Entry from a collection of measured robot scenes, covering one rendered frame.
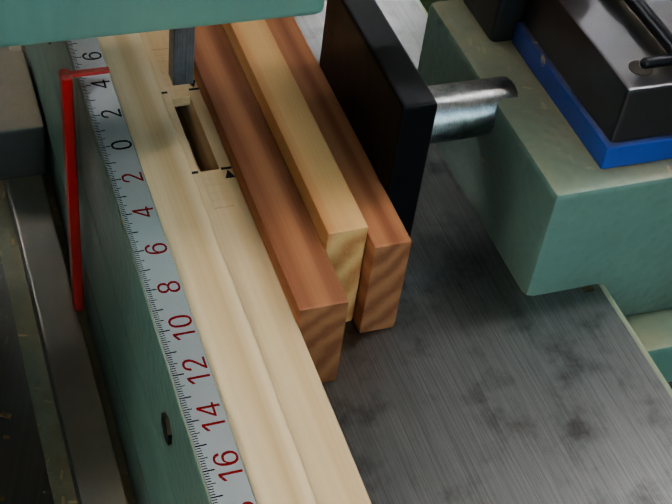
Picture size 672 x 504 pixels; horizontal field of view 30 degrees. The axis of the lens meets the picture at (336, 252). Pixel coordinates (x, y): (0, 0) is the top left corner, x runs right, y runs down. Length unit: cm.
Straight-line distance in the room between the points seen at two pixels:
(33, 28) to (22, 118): 21
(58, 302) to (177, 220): 17
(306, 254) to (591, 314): 14
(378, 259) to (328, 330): 4
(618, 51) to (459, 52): 9
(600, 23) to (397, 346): 16
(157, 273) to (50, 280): 20
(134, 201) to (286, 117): 8
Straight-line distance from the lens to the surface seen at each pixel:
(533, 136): 54
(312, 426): 44
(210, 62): 57
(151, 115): 53
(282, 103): 54
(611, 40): 53
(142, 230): 47
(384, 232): 49
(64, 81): 54
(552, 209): 52
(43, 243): 67
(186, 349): 43
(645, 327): 60
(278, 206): 50
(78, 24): 48
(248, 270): 48
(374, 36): 51
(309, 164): 51
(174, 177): 50
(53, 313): 64
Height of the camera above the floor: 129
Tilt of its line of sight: 45 degrees down
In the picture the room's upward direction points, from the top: 9 degrees clockwise
